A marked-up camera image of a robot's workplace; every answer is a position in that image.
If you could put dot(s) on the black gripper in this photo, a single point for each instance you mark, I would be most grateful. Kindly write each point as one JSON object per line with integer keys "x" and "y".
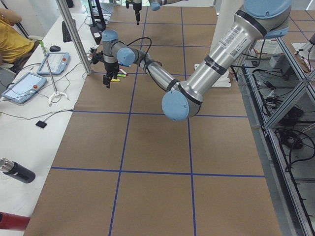
{"x": 110, "y": 67}
{"x": 136, "y": 8}

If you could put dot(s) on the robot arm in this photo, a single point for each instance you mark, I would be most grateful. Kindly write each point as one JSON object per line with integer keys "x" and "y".
{"x": 254, "y": 20}
{"x": 154, "y": 5}

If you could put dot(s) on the upper teach pendant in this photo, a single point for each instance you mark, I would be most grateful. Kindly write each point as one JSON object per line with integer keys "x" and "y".
{"x": 58, "y": 62}

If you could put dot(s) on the teach pendant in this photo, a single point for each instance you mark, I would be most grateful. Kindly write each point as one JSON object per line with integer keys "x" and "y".
{"x": 58, "y": 62}
{"x": 25, "y": 88}

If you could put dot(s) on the black keyboard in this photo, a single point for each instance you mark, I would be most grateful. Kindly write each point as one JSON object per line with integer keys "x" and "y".
{"x": 66, "y": 34}

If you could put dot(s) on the black computer mouse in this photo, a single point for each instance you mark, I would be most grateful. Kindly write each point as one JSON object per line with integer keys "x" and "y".
{"x": 55, "y": 48}

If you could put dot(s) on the lower teach pendant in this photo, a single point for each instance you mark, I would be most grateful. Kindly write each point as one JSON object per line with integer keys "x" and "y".
{"x": 25, "y": 88}

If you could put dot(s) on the small black square pad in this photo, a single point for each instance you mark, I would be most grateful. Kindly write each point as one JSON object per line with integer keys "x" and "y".
{"x": 41, "y": 124}

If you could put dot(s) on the person in yellow shirt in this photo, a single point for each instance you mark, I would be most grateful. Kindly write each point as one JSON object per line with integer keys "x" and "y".
{"x": 12, "y": 44}

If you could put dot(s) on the black water bottle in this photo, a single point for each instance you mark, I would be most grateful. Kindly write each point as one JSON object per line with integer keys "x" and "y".
{"x": 16, "y": 171}

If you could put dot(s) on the red cylinder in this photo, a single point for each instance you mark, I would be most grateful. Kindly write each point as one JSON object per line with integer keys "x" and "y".
{"x": 13, "y": 222}

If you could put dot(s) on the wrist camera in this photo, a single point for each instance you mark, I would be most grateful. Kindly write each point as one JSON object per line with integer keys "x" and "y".
{"x": 97, "y": 57}

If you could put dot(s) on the aluminium frame post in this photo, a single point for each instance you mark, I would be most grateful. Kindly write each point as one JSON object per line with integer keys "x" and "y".
{"x": 67, "y": 18}

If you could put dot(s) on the aluminium frame rack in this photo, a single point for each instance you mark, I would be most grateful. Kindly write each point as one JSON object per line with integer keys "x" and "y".
{"x": 281, "y": 90}

